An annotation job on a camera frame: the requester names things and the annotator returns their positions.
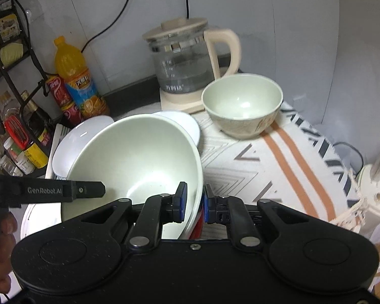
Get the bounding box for red drink can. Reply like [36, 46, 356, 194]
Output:
[46, 75, 73, 109]
[61, 102, 84, 126]

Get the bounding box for pale green bowl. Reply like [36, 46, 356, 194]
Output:
[201, 73, 283, 139]
[61, 114, 203, 239]

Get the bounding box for upper red drink can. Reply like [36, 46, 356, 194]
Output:
[46, 75, 73, 109]

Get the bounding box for dark soy sauce jug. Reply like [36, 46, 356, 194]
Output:
[18, 90, 53, 169]

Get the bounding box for black metal spice rack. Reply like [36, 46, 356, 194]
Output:
[0, 0, 52, 176]

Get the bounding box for orange juice bottle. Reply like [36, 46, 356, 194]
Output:
[54, 36, 110, 119]

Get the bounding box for glass kettle with cream handle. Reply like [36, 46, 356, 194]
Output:
[143, 18, 241, 94]

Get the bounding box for person's left hand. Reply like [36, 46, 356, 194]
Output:
[0, 213, 17, 294]

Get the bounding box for white plate with blue logo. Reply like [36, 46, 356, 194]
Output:
[46, 115, 114, 179]

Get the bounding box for red and black bowl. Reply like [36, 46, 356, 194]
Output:
[189, 193, 205, 239]

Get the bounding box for cream kettle base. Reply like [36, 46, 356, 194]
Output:
[159, 71, 213, 114]

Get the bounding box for lower red drink can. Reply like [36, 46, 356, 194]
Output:
[61, 102, 84, 126]

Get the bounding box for small white cap jar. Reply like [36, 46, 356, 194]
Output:
[3, 137, 35, 175]

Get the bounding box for left black power cable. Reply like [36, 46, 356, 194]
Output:
[81, 0, 139, 54]

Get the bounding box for patterned table cloth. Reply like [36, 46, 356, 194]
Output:
[194, 103, 366, 233]

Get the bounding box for white chopstick holder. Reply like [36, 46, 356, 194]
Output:
[357, 164, 380, 235]

